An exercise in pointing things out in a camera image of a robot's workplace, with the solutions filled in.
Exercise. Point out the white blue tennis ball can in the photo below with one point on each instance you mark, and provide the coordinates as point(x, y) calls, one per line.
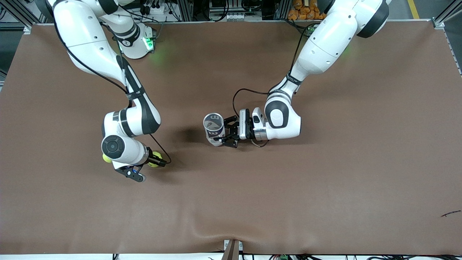
point(213, 122)

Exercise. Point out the silver table corner bracket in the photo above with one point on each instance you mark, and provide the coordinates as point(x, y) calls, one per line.
point(438, 24)
point(27, 29)

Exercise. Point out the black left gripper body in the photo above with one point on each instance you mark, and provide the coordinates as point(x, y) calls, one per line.
point(234, 131)

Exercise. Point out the white power strip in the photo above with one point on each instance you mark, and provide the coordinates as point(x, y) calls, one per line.
point(155, 9)

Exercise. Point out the yellow tennis ball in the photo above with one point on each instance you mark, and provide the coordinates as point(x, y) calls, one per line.
point(157, 154)
point(106, 159)

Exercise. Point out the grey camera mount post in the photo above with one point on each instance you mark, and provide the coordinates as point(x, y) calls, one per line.
point(232, 251)

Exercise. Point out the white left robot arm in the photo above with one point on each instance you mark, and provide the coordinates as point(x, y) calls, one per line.
point(325, 47)

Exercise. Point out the white terminal block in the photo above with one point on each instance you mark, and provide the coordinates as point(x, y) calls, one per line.
point(235, 16)

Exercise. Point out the brown table cover sheet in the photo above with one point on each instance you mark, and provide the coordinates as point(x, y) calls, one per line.
point(231, 202)

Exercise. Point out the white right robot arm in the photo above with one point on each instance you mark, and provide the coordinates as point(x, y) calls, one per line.
point(86, 36)

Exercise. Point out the yellow floor tape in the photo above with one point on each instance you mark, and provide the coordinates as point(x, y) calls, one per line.
point(414, 9)

